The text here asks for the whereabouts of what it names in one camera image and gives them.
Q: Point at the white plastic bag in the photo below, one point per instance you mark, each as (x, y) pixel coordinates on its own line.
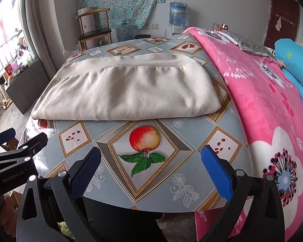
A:
(23, 48)

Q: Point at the white wall socket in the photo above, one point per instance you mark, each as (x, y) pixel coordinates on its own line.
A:
(152, 26)

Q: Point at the wooden chair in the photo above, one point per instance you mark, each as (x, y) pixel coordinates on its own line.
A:
(96, 34)

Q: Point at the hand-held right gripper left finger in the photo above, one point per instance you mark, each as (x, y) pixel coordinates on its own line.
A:
(87, 172)

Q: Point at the open cardboard box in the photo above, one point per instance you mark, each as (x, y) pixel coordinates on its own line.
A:
(10, 211)

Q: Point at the grey curtain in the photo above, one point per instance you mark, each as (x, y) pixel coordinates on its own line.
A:
(40, 25)

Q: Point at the beige hanging pouch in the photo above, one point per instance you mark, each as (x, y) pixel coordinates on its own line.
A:
(278, 25)

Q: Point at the silver sequined cushion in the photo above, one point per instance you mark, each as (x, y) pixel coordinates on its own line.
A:
(247, 42)

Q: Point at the red gift box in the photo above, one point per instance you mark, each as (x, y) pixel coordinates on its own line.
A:
(8, 69)

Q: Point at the teal floral wall cloth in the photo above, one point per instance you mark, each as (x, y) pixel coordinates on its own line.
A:
(121, 0)

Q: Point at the dark grey cabinet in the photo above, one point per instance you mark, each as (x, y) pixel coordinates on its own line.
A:
(30, 88)

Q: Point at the blue water bottle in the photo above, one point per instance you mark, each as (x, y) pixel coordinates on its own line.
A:
(178, 13)

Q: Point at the person's black clothing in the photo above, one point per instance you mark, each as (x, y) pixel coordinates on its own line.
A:
(121, 221)

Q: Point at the light blue dotted pillow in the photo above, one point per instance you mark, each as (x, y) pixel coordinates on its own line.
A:
(292, 53)

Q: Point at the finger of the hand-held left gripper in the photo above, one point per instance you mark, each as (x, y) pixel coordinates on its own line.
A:
(35, 143)
(4, 135)

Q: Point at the empty blue water jug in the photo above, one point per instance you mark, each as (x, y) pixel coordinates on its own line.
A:
(125, 32)

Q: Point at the pink glass jar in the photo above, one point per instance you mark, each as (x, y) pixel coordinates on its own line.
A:
(215, 26)

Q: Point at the white water dispenser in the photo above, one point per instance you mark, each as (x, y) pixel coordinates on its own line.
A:
(176, 31)

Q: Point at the small red bottle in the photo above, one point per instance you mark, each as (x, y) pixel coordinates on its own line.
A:
(224, 27)

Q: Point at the pink floral blanket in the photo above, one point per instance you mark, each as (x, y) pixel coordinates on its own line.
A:
(255, 100)

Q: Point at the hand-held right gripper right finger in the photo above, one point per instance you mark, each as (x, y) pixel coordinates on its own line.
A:
(217, 175)

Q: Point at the brown door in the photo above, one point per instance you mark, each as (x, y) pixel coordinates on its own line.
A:
(282, 5)

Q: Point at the beige zip jacket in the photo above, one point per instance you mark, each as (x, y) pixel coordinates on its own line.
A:
(128, 88)

